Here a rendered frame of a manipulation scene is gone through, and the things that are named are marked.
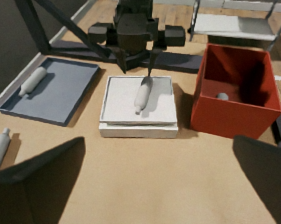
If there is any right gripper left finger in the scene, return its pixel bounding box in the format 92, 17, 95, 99
0, 136, 86, 224

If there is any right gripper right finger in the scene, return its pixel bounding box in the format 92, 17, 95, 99
232, 135, 281, 224

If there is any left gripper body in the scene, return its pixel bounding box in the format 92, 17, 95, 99
87, 0, 186, 47

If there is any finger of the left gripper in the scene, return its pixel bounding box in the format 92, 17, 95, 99
148, 42, 167, 76
105, 44, 127, 74

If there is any red open box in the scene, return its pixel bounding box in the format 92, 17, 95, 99
189, 44, 281, 139

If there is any white digital weighing scale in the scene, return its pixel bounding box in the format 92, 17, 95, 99
99, 76, 178, 138

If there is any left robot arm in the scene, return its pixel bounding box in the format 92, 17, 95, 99
113, 0, 159, 57

